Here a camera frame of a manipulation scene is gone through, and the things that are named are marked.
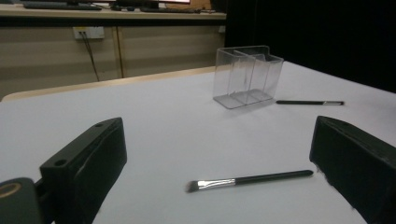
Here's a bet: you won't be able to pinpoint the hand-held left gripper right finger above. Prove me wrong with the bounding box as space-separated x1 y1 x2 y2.
308 115 396 224

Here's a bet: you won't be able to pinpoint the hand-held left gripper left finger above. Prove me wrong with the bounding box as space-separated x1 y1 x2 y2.
39 117 128 224

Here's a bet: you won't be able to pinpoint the thin black makeup brush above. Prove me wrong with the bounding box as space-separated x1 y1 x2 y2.
276 99 346 106

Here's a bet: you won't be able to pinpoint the black makeup brush bristles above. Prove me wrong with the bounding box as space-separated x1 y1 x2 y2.
185 169 315 194

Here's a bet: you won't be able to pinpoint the clear plastic divided organizer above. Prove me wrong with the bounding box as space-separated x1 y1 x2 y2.
212 45 285 110

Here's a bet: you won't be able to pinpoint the white table cover sheet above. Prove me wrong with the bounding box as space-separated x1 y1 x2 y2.
0 61 396 224

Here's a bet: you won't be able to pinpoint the beige office desk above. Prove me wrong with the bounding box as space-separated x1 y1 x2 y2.
0 3 227 101

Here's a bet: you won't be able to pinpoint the black curtain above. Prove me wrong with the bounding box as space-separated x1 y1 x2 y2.
224 0 396 93

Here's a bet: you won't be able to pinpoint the black keyboard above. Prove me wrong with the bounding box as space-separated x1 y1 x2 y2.
22 1 103 11
139 7 202 14

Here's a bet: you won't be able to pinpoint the black power cable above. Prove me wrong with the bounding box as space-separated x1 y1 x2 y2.
81 32 101 82

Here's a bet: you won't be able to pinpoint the white wall socket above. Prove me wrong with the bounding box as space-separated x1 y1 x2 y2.
73 26 106 40

